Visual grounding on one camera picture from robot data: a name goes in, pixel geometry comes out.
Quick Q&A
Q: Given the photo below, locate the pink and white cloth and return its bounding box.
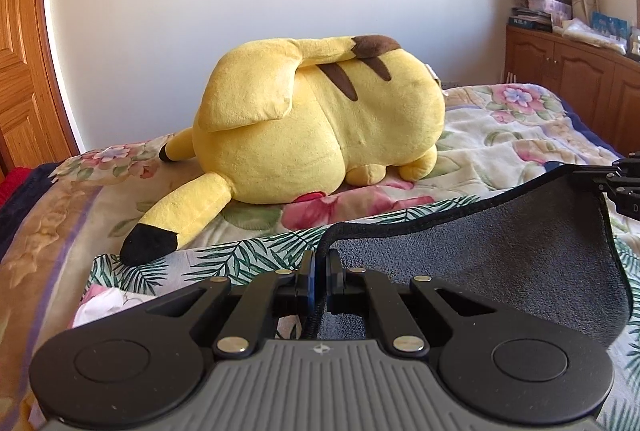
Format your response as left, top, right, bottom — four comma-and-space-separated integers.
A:
71, 285, 157, 330

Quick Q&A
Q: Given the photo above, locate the white plastic bag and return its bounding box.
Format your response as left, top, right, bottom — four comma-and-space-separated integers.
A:
561, 17, 628, 56

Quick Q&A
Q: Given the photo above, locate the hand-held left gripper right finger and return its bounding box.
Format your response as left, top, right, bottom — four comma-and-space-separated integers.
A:
325, 250, 497, 358

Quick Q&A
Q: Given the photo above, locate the blue printed card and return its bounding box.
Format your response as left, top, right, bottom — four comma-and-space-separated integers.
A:
591, 11, 631, 42

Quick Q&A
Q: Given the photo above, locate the wooden wardrobe door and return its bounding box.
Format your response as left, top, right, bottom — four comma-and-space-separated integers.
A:
0, 0, 85, 179

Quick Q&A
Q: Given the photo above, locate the red cloth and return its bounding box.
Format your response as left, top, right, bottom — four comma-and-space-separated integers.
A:
0, 166, 34, 209

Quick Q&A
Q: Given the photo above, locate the yellow plush toy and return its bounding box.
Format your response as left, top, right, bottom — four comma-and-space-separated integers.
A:
119, 33, 447, 267

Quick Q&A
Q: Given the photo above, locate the wooden cabinet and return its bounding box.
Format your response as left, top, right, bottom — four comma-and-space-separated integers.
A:
502, 25, 640, 148

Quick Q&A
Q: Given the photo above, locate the dark blue cloth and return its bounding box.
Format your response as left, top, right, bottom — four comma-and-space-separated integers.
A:
0, 162, 63, 264

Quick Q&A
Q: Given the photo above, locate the purple printed box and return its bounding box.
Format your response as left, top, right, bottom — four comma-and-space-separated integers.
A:
527, 0, 574, 20

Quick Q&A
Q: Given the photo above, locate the stack of books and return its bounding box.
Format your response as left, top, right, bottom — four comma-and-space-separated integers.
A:
508, 8, 554, 32

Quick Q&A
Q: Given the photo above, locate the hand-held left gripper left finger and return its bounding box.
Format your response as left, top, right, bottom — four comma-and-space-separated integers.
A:
145, 251, 319, 360

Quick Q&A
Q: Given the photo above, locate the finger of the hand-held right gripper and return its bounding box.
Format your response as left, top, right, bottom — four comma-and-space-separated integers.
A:
594, 157, 640, 192

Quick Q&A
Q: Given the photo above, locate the floral blanket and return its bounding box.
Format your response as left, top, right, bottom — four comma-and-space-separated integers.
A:
0, 83, 640, 431

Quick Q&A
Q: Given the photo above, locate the leaf print grey-backed towel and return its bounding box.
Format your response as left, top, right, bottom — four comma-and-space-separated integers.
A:
87, 163, 640, 431

